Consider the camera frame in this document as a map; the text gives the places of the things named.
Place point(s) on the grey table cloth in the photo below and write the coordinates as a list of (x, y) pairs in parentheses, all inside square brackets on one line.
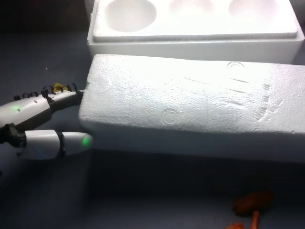
[(47, 190)]

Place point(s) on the white styrofoam lid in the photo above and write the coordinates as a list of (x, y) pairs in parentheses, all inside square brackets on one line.
[(190, 107)]

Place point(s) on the yellow triangle block with holes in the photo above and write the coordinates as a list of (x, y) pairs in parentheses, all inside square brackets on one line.
[(57, 86)]

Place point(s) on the brown toy chicken drumstick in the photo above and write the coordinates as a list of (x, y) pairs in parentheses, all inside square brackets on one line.
[(252, 201)]

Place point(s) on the orange toy chicken wing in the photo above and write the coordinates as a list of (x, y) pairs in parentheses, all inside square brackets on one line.
[(255, 219)]

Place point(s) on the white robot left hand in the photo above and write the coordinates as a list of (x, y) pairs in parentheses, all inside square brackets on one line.
[(28, 107)]

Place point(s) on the white styrofoam tray with cavities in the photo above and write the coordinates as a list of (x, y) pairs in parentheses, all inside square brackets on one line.
[(166, 47)]

